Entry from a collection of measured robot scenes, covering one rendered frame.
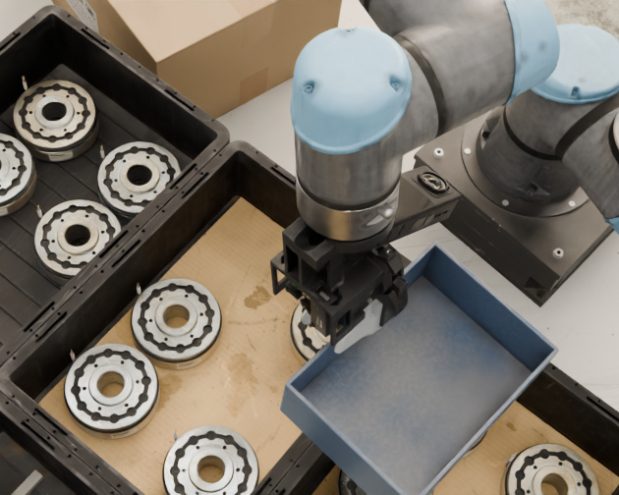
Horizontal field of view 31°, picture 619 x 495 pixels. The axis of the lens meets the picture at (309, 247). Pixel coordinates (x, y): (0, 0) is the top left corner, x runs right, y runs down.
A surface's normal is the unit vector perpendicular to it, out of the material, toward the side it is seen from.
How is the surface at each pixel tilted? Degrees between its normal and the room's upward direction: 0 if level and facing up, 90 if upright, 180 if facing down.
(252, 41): 90
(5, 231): 0
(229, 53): 90
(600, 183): 84
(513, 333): 90
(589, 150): 61
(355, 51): 8
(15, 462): 0
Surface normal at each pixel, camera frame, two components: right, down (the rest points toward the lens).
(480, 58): 0.29, -0.03
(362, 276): -0.02, -0.54
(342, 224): -0.14, 0.83
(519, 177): -0.45, 0.61
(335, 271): 0.70, 0.59
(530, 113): -0.85, 0.45
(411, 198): 0.36, -0.74
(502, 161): -0.73, 0.38
